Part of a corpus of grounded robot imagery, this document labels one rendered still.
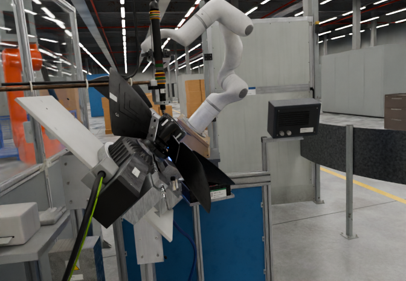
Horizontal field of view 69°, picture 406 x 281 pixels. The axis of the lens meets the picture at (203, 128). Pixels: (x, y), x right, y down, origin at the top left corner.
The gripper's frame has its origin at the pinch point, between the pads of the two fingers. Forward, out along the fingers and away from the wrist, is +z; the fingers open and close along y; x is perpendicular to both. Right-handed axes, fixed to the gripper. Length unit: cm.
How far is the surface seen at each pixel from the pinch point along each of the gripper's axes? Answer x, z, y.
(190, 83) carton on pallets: 2, -804, -49
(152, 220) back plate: -60, 25, 5
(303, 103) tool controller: -27, -31, -74
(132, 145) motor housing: -34.5, 16.6, 11.1
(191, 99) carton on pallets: -48, -802, -47
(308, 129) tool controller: -42, -32, -77
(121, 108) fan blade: -19.8, 34.7, 10.1
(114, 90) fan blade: -14.5, 34.8, 11.4
